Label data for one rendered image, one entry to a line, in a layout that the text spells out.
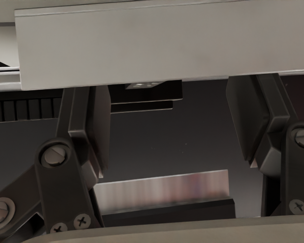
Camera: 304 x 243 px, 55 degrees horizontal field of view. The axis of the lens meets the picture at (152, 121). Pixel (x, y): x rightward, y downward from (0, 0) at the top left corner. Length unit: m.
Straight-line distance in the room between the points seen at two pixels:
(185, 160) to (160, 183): 0.53
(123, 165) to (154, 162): 0.08
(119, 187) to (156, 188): 0.03
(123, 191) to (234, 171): 0.60
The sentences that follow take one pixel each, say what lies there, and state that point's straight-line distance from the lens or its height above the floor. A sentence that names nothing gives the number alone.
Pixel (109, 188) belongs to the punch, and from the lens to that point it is 0.21.
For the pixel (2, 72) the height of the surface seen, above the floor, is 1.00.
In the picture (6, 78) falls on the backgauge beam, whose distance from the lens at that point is 0.45.
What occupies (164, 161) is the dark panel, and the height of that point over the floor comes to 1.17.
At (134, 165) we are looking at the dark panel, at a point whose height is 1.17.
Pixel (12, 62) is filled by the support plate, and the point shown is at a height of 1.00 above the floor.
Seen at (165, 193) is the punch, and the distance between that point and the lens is 0.22.
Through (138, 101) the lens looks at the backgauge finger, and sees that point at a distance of 0.38.
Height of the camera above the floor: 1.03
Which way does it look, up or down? 3 degrees up
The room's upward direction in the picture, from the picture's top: 176 degrees clockwise
